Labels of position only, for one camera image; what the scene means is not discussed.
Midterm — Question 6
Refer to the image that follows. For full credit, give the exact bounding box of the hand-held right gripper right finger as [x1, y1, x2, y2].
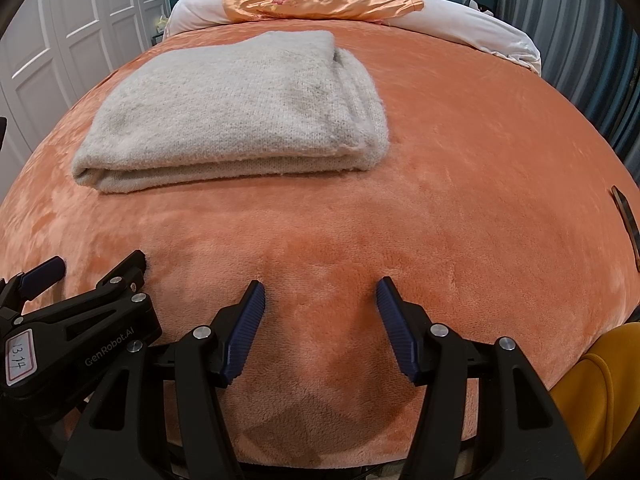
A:
[375, 276, 587, 480]

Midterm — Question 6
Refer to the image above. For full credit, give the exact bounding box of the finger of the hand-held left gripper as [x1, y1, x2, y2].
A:
[91, 249, 149, 307]
[0, 256, 67, 319]

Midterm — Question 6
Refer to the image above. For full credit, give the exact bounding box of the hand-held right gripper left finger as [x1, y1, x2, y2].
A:
[57, 281, 266, 480]

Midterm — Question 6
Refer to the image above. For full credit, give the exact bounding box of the cream fuzzy knit sweater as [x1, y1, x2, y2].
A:
[71, 30, 391, 195]

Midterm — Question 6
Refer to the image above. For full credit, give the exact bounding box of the orange plush blanket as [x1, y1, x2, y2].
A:
[0, 17, 640, 466]

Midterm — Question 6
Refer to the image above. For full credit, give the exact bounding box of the person's yellow garment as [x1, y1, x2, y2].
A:
[550, 322, 640, 480]

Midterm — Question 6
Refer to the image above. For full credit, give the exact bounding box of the white panelled wardrobe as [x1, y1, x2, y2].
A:
[0, 0, 168, 161]

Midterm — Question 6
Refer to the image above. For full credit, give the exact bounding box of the dark flat phone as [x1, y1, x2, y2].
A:
[611, 186, 640, 261]

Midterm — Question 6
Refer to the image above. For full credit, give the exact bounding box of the grey striped curtain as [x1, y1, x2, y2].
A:
[492, 0, 640, 161]

